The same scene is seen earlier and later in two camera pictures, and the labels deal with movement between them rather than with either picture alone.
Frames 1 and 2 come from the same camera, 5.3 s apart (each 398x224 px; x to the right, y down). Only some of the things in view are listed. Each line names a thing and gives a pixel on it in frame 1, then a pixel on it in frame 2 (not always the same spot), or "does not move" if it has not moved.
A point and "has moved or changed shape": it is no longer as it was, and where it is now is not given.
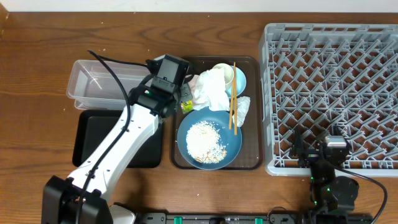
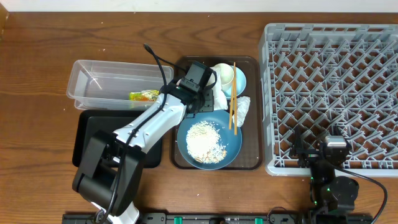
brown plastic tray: (250, 155) does not move
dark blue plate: (232, 142) does not move
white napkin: (209, 90) does not move
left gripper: (188, 95) -> (211, 107)
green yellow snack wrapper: (187, 106) has moved or changed shape
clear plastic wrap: (242, 104) does not move
